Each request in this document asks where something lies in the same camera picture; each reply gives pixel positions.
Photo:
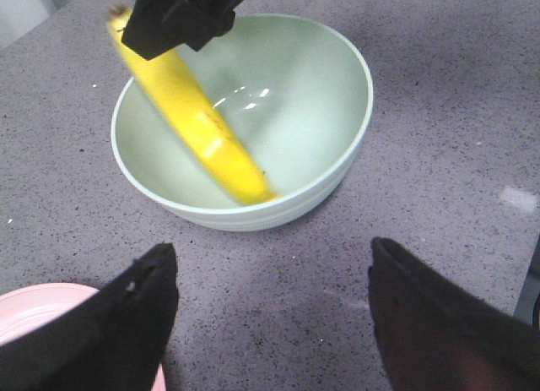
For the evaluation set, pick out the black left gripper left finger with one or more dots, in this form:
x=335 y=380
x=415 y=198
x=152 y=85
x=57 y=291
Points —
x=113 y=341

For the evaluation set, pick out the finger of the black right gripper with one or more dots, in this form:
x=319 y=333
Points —
x=157 y=26

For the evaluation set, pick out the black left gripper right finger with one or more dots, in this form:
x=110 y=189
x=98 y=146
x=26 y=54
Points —
x=433 y=335

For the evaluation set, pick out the yellow banana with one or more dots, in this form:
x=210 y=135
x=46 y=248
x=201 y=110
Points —
x=174 y=91

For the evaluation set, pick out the pink plate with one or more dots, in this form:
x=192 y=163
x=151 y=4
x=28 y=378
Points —
x=31 y=307

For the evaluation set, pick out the green ribbed bowl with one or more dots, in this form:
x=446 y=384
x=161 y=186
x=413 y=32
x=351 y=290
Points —
x=297 y=94

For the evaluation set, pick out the white pleated curtain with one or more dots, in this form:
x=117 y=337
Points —
x=18 y=17

